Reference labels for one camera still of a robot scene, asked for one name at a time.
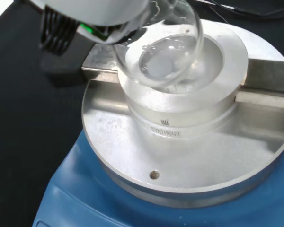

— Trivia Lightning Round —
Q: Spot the thin black cable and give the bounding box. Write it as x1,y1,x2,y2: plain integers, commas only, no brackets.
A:
208,5,231,25

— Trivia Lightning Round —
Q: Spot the black cable with plug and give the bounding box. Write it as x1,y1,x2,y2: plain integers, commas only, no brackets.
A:
212,0,284,20

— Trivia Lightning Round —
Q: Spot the heater with blue base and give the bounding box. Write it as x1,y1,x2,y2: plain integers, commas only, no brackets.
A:
30,18,284,227

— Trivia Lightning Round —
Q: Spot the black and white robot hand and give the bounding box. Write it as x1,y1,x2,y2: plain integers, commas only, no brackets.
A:
18,0,157,57

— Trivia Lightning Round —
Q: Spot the black cloth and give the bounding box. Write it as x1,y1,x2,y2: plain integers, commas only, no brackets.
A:
0,0,284,227

